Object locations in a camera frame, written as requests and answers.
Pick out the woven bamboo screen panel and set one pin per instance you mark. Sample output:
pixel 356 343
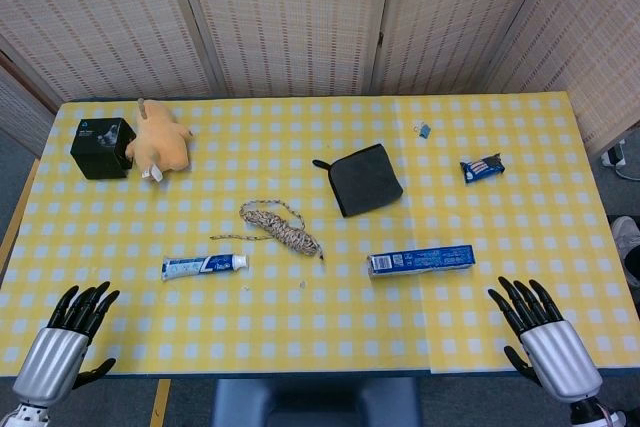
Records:
pixel 600 47
pixel 460 22
pixel 20 112
pixel 100 22
pixel 290 22

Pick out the blue white toothpaste tube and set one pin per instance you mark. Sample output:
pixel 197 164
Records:
pixel 200 267

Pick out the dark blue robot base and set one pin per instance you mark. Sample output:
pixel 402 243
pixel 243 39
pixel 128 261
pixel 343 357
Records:
pixel 315 404

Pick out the orange plush toy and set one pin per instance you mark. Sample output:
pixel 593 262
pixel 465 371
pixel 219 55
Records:
pixel 160 142

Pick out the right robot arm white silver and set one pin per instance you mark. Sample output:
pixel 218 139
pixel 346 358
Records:
pixel 595 414

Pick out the white shoe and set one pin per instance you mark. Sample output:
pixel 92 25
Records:
pixel 627 242

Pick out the white power adapter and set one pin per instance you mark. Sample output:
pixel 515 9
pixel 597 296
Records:
pixel 616 153

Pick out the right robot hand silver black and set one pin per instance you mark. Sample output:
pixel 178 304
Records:
pixel 560 357

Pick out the yellow white checked tablecloth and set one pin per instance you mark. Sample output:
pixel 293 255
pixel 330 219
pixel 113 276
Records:
pixel 320 327

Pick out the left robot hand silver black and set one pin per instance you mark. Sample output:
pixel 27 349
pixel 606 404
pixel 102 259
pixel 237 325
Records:
pixel 55 357

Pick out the dark grey folded cloth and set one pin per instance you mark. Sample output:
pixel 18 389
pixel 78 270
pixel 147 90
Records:
pixel 362 179

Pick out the blue toothpaste carton box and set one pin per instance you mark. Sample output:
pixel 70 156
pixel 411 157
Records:
pixel 425 259

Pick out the blue snack packet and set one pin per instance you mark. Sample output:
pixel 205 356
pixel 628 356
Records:
pixel 480 169

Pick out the blue binder clip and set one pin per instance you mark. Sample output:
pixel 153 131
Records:
pixel 425 132

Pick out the black cardboard box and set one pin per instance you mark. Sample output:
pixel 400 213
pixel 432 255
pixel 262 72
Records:
pixel 97 152

